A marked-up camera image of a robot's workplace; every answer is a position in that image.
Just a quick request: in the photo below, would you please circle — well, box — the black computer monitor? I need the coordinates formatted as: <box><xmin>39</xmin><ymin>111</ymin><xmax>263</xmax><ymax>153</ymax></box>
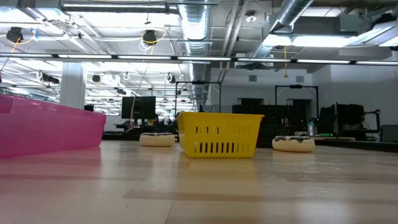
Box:
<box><xmin>121</xmin><ymin>96</ymin><xmax>157</xmax><ymax>120</ymax></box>

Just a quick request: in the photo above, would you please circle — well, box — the black ceiling camera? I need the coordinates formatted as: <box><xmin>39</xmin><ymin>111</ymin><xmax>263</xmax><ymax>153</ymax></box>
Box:
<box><xmin>142</xmin><ymin>29</ymin><xmax>157</xmax><ymax>47</ymax></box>
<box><xmin>6</xmin><ymin>26</ymin><xmax>24</xmax><ymax>44</ymax></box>

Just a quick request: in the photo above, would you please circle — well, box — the black robot workstation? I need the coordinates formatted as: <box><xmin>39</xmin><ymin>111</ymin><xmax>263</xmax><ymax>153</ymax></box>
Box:
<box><xmin>320</xmin><ymin>103</ymin><xmax>382</xmax><ymax>141</ymax></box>

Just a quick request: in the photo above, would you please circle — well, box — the long LED light bar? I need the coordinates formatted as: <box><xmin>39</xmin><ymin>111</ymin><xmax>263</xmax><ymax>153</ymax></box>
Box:
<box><xmin>0</xmin><ymin>52</ymin><xmax>398</xmax><ymax>66</ymax></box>

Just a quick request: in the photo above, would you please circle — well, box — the silver ribbed ventilation duct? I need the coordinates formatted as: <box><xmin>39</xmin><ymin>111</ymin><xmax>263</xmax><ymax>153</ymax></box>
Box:
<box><xmin>178</xmin><ymin>0</ymin><xmax>212</xmax><ymax>106</ymax></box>

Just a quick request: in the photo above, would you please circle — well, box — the pink plastic bin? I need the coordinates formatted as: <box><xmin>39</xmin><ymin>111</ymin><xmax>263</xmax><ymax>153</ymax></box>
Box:
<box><xmin>0</xmin><ymin>94</ymin><xmax>107</xmax><ymax>159</ymax></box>

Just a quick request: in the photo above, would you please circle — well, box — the black metal table frame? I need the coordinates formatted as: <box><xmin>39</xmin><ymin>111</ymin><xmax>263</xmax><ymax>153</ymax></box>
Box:
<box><xmin>104</xmin><ymin>130</ymin><xmax>398</xmax><ymax>153</ymax></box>

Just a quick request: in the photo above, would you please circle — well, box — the yellow slotted plastic basket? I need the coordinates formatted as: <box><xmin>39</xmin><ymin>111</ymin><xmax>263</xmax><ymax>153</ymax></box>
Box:
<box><xmin>175</xmin><ymin>111</ymin><xmax>265</xmax><ymax>159</ymax></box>

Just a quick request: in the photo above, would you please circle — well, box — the silver slanted ventilation duct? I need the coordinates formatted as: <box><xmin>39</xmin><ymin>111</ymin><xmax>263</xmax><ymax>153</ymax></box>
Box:
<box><xmin>251</xmin><ymin>0</ymin><xmax>315</xmax><ymax>58</ymax></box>

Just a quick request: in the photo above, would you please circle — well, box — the black gantry frame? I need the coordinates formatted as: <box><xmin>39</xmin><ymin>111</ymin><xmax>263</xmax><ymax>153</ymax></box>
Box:
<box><xmin>174</xmin><ymin>81</ymin><xmax>222</xmax><ymax>113</ymax></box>
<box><xmin>274</xmin><ymin>84</ymin><xmax>319</xmax><ymax>113</ymax></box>

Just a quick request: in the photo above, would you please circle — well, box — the white round column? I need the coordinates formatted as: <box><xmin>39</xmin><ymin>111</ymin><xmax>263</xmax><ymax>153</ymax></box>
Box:
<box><xmin>59</xmin><ymin>62</ymin><xmax>86</xmax><ymax>110</ymax></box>

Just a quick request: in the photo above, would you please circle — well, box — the chocolate frosted toy donut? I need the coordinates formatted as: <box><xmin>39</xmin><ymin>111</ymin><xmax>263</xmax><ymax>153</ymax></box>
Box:
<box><xmin>139</xmin><ymin>132</ymin><xmax>176</xmax><ymax>147</ymax></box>
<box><xmin>272</xmin><ymin>135</ymin><xmax>316</xmax><ymax>153</ymax></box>

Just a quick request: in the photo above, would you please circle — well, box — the grey box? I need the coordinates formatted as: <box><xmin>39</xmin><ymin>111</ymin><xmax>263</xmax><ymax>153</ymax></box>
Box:
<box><xmin>381</xmin><ymin>124</ymin><xmax>398</xmax><ymax>143</ymax></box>

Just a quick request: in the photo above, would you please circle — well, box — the black slotted plastic tray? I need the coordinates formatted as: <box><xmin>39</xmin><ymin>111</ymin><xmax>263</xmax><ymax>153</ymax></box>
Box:
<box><xmin>256</xmin><ymin>125</ymin><xmax>312</xmax><ymax>147</ymax></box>

